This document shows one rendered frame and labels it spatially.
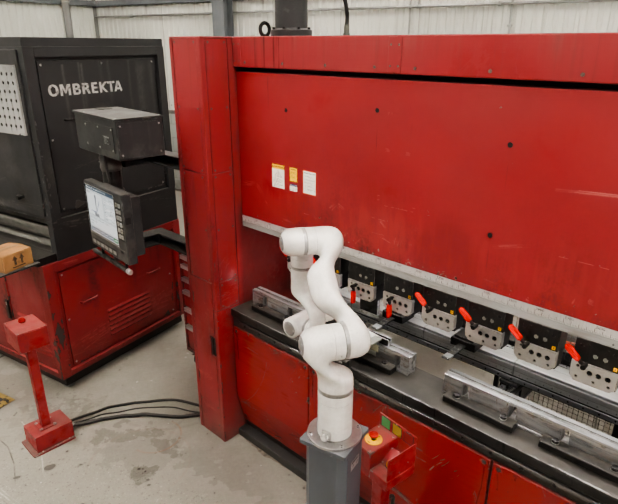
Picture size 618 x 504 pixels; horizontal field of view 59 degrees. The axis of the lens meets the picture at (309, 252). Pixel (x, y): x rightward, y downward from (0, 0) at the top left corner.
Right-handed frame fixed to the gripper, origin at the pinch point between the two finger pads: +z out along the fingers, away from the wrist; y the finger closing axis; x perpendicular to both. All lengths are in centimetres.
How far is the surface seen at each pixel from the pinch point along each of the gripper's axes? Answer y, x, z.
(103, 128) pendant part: -108, 73, -46
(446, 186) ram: 41, 57, 13
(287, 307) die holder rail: -48, -23, 14
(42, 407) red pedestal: -159, -90, -82
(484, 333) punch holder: 62, 3, 13
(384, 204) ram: 13.0, 45.4, 12.8
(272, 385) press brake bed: -49, -66, 2
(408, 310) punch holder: 27.9, 1.4, 12.4
